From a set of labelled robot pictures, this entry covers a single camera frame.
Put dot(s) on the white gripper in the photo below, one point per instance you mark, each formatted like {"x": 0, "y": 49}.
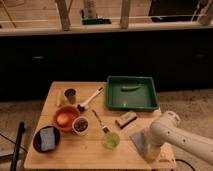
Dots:
{"x": 152, "y": 151}

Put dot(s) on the grey blue towel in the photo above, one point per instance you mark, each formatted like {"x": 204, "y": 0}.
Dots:
{"x": 140, "y": 141}

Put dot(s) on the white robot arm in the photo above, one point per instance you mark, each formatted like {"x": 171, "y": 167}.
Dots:
{"x": 165, "y": 130}

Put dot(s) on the green plastic tray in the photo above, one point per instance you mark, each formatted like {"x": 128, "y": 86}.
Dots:
{"x": 142, "y": 99}

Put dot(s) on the green pepper in tray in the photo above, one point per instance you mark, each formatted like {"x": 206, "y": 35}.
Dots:
{"x": 130, "y": 88}

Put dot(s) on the wooden block eraser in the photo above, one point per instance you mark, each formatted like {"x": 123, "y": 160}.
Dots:
{"x": 125, "y": 119}

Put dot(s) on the green plastic cup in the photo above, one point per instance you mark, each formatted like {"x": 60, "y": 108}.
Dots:
{"x": 111, "y": 140}

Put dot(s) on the small fork brush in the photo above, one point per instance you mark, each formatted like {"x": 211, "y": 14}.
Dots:
{"x": 104, "y": 127}

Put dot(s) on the white cup with contents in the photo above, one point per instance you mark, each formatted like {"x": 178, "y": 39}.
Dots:
{"x": 80, "y": 126}

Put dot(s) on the orange bowl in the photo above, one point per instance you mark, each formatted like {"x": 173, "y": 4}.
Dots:
{"x": 72, "y": 112}

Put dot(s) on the yellow fruit in bowl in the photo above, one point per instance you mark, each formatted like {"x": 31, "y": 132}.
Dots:
{"x": 62, "y": 119}

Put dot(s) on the dark metal cup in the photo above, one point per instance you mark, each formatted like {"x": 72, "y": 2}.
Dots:
{"x": 70, "y": 94}

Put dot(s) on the blue sponge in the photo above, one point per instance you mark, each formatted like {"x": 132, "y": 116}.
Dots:
{"x": 47, "y": 139}

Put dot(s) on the black pole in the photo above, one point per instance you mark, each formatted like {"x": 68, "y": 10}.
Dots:
{"x": 15, "y": 155}

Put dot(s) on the green box on shelf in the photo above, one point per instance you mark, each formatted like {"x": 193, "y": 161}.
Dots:
{"x": 96, "y": 21}

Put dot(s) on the white handled dish brush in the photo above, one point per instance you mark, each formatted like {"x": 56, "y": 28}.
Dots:
{"x": 84, "y": 105}

